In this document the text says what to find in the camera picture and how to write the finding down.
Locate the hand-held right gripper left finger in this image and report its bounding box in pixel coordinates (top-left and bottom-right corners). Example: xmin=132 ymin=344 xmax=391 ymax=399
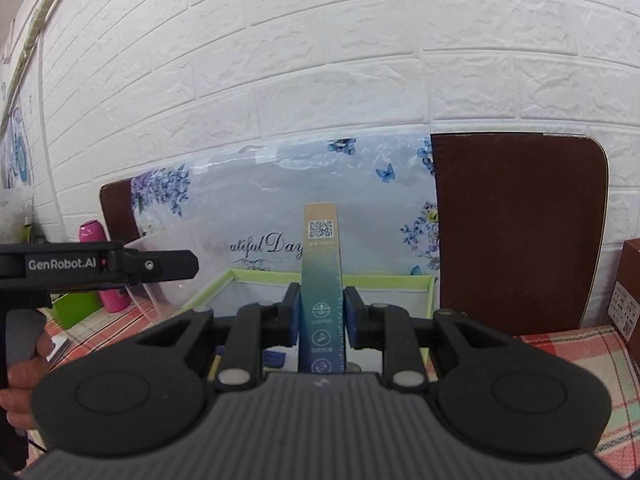
xmin=135 ymin=282 xmax=302 ymax=394

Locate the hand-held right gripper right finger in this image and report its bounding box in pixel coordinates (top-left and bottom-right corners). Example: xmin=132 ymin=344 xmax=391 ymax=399
xmin=344 ymin=286 xmax=521 ymax=394

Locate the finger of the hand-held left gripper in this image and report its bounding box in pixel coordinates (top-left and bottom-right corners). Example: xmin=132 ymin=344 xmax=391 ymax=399
xmin=122 ymin=250 xmax=200 ymax=287

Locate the tall teal gradient box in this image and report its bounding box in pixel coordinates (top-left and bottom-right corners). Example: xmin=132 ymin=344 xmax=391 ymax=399
xmin=300 ymin=203 xmax=346 ymax=375

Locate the green storage box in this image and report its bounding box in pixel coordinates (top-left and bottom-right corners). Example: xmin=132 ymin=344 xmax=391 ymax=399
xmin=182 ymin=268 xmax=435 ymax=376

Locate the person's left hand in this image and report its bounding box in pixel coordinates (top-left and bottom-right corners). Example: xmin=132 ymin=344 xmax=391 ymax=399
xmin=0 ymin=332 xmax=54 ymax=431

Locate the small green container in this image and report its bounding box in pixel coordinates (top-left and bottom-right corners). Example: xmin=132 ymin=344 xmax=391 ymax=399
xmin=51 ymin=290 xmax=103 ymax=329

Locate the pink bottle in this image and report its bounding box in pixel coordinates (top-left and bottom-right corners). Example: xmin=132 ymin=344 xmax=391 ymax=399
xmin=78 ymin=220 xmax=129 ymax=313

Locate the floral plastic-wrapped mat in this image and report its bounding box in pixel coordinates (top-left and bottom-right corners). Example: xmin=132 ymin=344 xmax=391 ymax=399
xmin=131 ymin=127 xmax=441 ymax=311

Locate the brown wooden headboard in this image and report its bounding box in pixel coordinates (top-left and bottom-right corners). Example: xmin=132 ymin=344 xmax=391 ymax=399
xmin=99 ymin=132 xmax=610 ymax=336

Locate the red plaid cloth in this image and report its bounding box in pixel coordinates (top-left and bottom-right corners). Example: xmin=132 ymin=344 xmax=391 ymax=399
xmin=25 ymin=300 xmax=640 ymax=480

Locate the brown cardboard box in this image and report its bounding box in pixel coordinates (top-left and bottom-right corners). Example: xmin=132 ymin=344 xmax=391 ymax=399
xmin=605 ymin=238 xmax=640 ymax=346

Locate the blue wall sticker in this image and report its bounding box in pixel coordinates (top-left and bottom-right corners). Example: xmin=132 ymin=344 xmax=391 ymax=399
xmin=0 ymin=105 xmax=34 ymax=191

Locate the beige wall trim strip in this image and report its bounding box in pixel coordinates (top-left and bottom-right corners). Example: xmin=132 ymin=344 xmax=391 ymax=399
xmin=0 ymin=0 xmax=77 ymax=131

